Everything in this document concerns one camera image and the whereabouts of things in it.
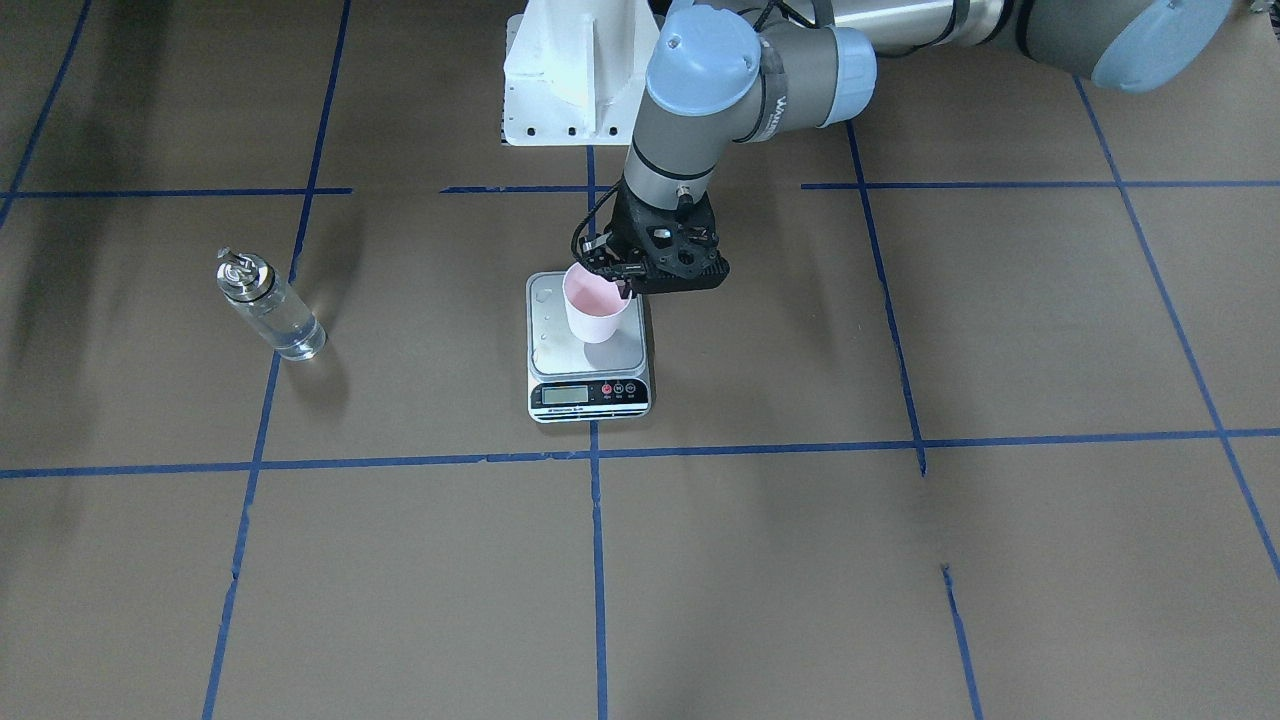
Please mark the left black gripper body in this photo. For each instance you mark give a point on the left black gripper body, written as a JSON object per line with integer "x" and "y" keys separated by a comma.
{"x": 628, "y": 225}

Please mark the pink plastic cup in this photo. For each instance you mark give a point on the pink plastic cup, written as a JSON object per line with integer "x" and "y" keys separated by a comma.
{"x": 593, "y": 305}

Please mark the glass sauce bottle steel spout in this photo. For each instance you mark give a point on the glass sauce bottle steel spout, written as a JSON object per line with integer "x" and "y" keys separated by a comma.
{"x": 267, "y": 301}

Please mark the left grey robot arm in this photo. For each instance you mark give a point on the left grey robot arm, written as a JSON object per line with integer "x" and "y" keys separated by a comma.
{"x": 724, "y": 72}

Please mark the silver kitchen scale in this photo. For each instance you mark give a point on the silver kitchen scale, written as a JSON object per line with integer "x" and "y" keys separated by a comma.
{"x": 571, "y": 380}

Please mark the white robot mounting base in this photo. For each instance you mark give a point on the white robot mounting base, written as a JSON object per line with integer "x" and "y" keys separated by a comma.
{"x": 574, "y": 72}

